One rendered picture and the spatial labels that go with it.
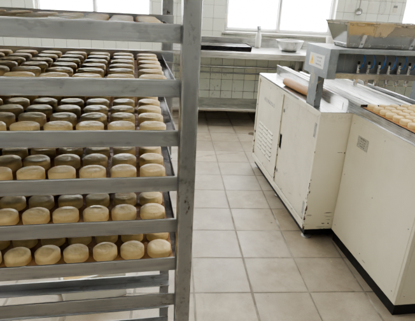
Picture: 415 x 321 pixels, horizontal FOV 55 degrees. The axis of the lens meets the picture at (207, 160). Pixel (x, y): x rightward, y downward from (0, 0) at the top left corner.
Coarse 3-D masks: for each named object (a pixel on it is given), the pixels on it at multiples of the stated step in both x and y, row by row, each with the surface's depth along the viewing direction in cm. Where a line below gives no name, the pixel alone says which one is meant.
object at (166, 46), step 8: (168, 0) 102; (168, 8) 103; (168, 48) 106; (168, 64) 108; (168, 104) 112; (160, 272) 133; (168, 272) 133; (160, 288) 135; (168, 288) 136; (160, 312) 139
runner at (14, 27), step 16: (0, 16) 60; (0, 32) 61; (16, 32) 61; (32, 32) 61; (48, 32) 62; (64, 32) 62; (80, 32) 62; (96, 32) 63; (112, 32) 63; (128, 32) 64; (144, 32) 64; (160, 32) 65; (176, 32) 65
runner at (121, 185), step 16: (144, 176) 74; (160, 176) 74; (176, 176) 75; (0, 192) 70; (16, 192) 70; (32, 192) 71; (48, 192) 71; (64, 192) 72; (80, 192) 72; (96, 192) 73; (112, 192) 73
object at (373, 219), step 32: (352, 128) 225; (352, 160) 225; (384, 160) 195; (352, 192) 226; (384, 192) 195; (352, 224) 226; (384, 224) 195; (352, 256) 232; (384, 256) 196; (384, 288) 196
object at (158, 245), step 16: (16, 240) 85; (32, 240) 85; (48, 240) 85; (64, 240) 88; (80, 240) 86; (96, 240) 88; (112, 240) 88; (128, 240) 89; (144, 240) 91; (160, 240) 88; (0, 256) 80; (16, 256) 80; (32, 256) 83; (48, 256) 80; (64, 256) 81; (80, 256) 81; (96, 256) 82; (112, 256) 83; (128, 256) 83; (144, 256) 85; (160, 256) 84
